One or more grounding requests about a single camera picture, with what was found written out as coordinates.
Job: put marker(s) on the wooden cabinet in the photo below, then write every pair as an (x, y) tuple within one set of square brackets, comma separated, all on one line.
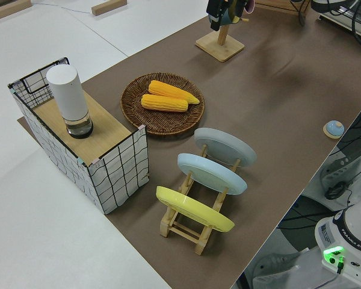
[(276, 1)]

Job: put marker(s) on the yellow corn cob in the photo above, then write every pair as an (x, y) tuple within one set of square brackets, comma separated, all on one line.
[(171, 90), (164, 103)]

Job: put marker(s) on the light blue plate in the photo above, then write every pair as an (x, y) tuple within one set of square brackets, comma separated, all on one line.
[(210, 174)]

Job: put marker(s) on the brown table mat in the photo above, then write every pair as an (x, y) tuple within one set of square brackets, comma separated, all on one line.
[(273, 96)]

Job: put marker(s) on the beige toaster oven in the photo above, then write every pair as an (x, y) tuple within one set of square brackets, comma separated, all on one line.
[(337, 18)]

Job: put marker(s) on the wooden mug tree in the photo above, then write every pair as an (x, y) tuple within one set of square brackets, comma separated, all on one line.
[(219, 48)]

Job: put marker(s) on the round wicker basket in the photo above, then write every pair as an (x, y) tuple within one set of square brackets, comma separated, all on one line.
[(162, 120)]

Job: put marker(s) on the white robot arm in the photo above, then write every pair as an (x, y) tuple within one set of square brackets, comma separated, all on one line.
[(349, 234), (328, 4)]

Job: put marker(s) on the white cylinder bottle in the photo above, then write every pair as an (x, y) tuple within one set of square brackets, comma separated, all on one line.
[(67, 93)]

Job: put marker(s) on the blue call bell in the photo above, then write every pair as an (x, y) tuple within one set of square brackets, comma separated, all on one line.
[(334, 128)]

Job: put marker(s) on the long wooden block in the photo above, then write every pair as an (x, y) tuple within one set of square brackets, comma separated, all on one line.
[(9, 9)]

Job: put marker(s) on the yellow plate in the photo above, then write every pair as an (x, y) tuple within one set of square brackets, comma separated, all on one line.
[(192, 209)]

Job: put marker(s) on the wooden plate rack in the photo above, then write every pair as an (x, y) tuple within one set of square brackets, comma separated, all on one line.
[(165, 228)]

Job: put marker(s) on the dark blue mug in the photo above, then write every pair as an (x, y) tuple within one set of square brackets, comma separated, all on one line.
[(227, 18)]

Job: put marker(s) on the pink mug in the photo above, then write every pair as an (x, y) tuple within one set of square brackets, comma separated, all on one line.
[(250, 6)]

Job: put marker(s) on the short wooden block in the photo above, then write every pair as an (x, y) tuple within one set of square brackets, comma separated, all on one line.
[(108, 6)]

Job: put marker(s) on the gray plate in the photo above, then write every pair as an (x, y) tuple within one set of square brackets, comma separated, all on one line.
[(225, 146)]

